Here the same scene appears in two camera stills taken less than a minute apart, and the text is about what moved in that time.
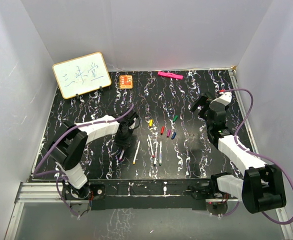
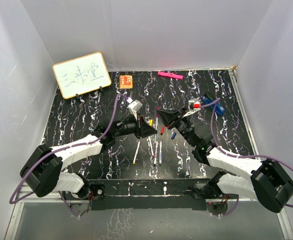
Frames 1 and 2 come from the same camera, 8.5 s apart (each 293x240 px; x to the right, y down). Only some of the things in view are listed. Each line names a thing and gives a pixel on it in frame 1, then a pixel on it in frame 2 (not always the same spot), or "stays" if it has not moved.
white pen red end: [150, 145] stays
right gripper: [203, 101] to [168, 116]
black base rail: [160, 194] stays
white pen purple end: [121, 154] to [157, 116]
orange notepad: [126, 81] stays
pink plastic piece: [170, 75] stays
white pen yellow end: [134, 160] stays
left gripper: [124, 145] to [142, 130]
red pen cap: [162, 131] stays
